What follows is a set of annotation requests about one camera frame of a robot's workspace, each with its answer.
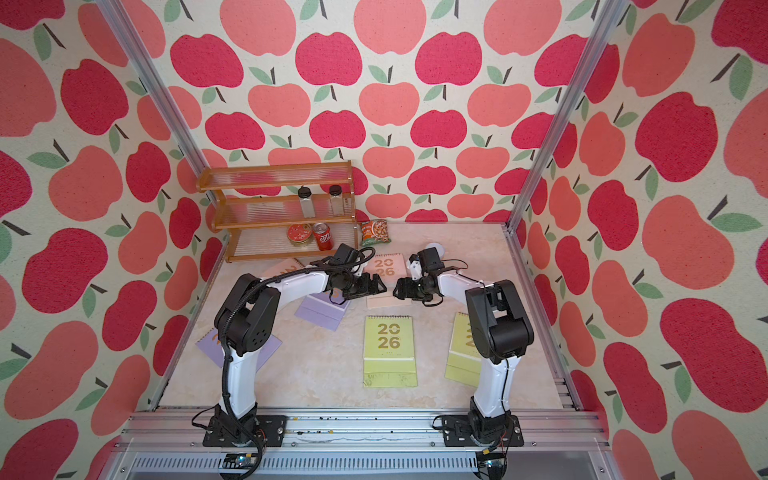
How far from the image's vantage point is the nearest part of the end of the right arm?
0.76m

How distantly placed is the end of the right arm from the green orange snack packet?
27cm

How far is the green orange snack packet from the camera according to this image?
1.17m
